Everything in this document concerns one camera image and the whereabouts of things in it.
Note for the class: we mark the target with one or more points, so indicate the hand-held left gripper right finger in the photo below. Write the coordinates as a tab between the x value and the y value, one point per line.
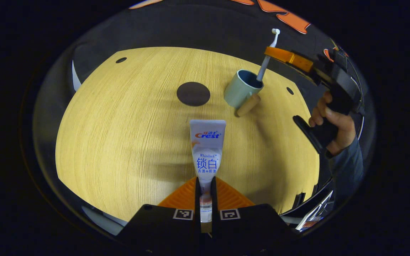
213	199

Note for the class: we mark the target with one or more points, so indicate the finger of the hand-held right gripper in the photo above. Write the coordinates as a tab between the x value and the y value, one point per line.
290	58

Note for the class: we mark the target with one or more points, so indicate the dark round coaster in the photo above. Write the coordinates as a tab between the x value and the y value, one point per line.
193	94

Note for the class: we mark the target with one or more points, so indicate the white toothpaste tube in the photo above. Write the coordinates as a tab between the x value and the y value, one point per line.
208	149

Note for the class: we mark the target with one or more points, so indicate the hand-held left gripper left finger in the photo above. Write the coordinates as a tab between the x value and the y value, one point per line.
198	199

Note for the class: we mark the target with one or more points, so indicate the white toothbrush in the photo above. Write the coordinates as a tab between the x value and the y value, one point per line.
263	69

